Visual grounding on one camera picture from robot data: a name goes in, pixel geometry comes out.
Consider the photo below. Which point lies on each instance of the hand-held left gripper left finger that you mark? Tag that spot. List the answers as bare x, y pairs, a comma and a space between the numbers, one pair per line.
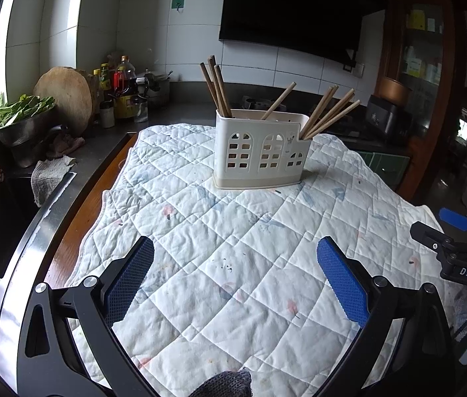
132, 273

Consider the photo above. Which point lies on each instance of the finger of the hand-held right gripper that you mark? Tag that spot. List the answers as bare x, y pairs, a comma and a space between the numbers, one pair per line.
456, 218
432, 238

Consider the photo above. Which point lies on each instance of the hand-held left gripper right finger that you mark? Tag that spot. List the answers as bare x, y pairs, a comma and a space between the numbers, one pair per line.
341, 281

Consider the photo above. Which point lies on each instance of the white plastic utensil holder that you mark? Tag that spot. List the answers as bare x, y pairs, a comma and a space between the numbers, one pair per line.
258, 153

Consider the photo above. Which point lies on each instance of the person's left hand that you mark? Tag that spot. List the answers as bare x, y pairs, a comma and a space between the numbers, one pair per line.
227, 384

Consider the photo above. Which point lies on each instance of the green cabinet doors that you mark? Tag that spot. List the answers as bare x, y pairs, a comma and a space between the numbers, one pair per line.
382, 169

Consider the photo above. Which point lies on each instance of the white quilted mat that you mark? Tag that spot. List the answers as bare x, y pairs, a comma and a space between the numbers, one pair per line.
225, 235

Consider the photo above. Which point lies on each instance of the black countertop appliance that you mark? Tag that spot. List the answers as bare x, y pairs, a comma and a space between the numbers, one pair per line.
386, 118

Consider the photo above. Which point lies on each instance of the wooden glass cabinet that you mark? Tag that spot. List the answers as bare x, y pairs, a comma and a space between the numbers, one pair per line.
456, 91

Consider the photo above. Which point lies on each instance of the grey knit rag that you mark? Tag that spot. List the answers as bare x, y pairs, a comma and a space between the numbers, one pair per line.
49, 175

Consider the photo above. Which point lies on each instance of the metal sink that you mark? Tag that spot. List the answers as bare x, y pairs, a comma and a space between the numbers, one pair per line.
6, 223

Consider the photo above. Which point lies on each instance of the copper pot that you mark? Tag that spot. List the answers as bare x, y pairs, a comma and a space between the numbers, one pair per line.
397, 91

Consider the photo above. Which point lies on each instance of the pink cloth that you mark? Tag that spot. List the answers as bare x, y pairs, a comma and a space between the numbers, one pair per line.
66, 144

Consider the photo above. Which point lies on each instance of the white shaker jar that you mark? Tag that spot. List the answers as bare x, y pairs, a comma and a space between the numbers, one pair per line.
107, 115

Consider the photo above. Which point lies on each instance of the small glass jar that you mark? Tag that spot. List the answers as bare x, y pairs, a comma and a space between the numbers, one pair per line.
141, 111

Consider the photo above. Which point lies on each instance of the yellow label dark jar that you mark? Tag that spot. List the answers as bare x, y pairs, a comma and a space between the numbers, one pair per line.
125, 106

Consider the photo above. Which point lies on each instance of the metal pressure cooker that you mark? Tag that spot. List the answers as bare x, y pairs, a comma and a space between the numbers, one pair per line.
158, 91

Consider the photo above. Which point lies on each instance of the round wooden cutting board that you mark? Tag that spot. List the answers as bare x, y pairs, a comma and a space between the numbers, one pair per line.
66, 99

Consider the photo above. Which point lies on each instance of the small red bottle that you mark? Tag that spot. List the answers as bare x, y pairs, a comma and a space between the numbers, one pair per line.
120, 80

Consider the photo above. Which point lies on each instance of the yellow cap green bottle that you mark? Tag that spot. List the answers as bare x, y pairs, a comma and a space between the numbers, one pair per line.
105, 80

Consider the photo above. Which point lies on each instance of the green leafy vegetables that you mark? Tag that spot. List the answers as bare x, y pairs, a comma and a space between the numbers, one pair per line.
22, 109

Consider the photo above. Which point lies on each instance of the black gas stove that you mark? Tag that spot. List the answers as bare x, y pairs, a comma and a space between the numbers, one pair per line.
254, 102

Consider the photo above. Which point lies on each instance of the yellow box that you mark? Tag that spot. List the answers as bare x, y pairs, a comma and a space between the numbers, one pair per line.
416, 20

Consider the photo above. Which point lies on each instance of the black range hood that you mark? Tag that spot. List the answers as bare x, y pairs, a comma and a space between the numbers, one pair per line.
291, 8

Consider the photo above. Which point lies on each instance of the white wall socket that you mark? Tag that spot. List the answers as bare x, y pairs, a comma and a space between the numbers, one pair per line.
358, 69

